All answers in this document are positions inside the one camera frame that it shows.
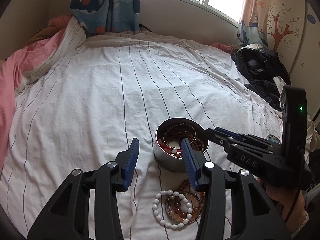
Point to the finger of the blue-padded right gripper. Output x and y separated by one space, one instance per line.
228 133

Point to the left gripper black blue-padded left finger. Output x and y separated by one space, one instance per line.
66 214

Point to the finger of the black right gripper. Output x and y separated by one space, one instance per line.
216 137

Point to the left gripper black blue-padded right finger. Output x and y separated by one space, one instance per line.
254 216

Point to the person's right hand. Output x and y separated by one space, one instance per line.
286 197

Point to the round tin lid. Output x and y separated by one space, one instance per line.
273 138

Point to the round silver metal tin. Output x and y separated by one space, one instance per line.
168 142

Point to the black jacket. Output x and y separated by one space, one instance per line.
260 67

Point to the whale print curtain right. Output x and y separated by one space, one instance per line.
252 27

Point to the whale print curtain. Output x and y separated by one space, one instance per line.
252 27
101 16

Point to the white striped duvet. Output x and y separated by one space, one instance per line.
105 90

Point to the white wardrobe with tree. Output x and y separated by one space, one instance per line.
293 31

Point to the pink blanket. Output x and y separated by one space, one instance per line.
23 61

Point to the whale print curtain left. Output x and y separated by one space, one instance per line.
101 16

